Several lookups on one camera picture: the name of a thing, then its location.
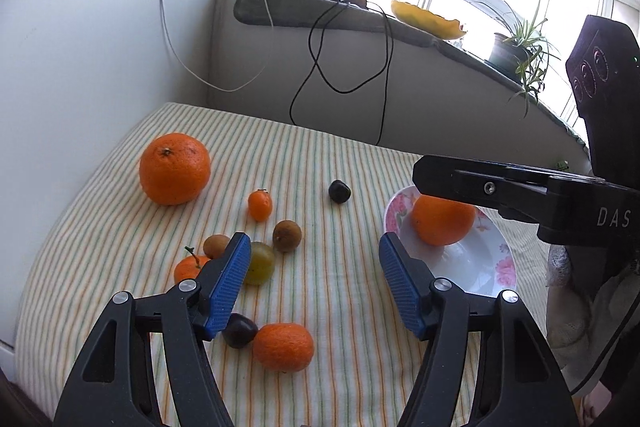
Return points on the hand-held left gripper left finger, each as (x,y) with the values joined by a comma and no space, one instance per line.
(230,277)

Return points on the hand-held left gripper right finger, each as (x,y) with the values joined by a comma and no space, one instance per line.
(400,277)

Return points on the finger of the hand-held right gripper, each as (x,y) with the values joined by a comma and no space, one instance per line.
(465,182)

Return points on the brown kiwi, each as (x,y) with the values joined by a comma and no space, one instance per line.
(287,236)
(215,247)

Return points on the small tangerine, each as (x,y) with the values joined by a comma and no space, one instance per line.
(283,347)
(186,270)

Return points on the large oval orange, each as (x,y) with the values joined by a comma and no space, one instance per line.
(442,222)

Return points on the dark plum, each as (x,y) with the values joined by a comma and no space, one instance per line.
(339,191)
(240,332)

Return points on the white floral bowl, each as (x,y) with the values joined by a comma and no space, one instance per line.
(465,267)

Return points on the large round orange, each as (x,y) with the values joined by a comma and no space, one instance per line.
(175,169)

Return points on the person's right forearm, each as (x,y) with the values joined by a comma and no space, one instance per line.
(565,322)

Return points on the small orange kumquat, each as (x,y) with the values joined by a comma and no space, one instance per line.
(260,206)

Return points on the potted spider plant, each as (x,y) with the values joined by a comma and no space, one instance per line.
(510,52)

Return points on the striped tablecloth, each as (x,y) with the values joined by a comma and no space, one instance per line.
(325,147)

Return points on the yellow wavy bowl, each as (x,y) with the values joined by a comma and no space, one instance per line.
(425,19)

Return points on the grey stone windowsill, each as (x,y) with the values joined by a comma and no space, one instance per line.
(280,14)

